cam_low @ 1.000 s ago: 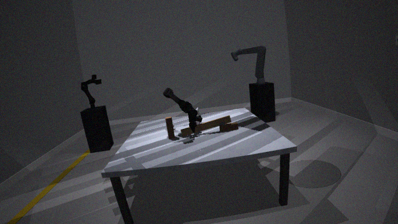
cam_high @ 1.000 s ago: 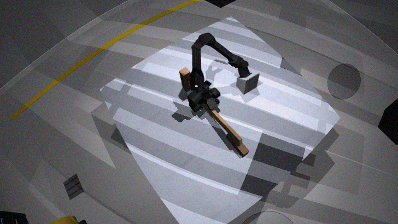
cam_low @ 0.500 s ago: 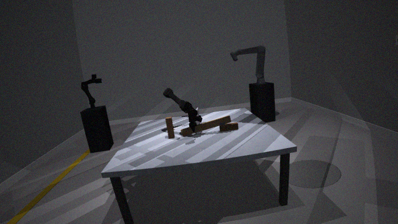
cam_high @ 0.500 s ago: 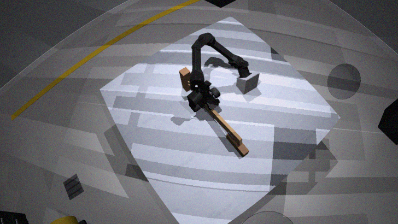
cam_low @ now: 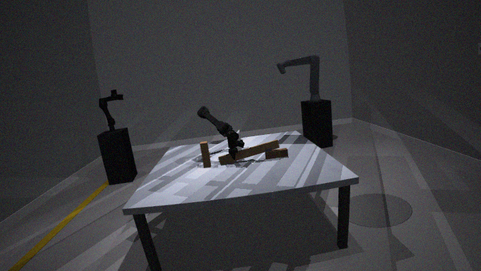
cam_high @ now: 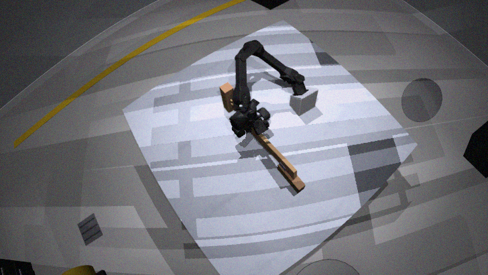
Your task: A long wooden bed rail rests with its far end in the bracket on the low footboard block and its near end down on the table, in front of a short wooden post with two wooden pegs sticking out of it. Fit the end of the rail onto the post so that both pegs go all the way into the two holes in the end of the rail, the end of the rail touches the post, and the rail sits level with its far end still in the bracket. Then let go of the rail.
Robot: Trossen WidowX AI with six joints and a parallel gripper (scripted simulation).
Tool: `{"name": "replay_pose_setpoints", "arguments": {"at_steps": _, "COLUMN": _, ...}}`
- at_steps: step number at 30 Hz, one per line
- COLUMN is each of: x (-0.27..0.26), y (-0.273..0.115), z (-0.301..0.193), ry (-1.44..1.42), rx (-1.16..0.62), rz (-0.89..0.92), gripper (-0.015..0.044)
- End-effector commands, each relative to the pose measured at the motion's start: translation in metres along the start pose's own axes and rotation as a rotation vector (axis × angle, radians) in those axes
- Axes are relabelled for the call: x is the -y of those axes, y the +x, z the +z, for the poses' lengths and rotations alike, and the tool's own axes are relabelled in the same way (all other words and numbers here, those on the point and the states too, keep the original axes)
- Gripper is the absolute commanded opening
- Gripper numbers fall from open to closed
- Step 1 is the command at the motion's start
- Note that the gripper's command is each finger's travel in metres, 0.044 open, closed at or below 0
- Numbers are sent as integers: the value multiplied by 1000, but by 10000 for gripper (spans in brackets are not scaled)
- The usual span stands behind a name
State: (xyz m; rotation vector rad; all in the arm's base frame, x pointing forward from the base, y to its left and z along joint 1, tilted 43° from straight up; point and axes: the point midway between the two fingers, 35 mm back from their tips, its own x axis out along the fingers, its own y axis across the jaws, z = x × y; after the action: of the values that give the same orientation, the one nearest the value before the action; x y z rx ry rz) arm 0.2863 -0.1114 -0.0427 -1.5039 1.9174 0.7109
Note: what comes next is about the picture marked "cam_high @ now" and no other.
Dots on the long brown wooden rail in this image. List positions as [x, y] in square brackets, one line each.
[275, 153]

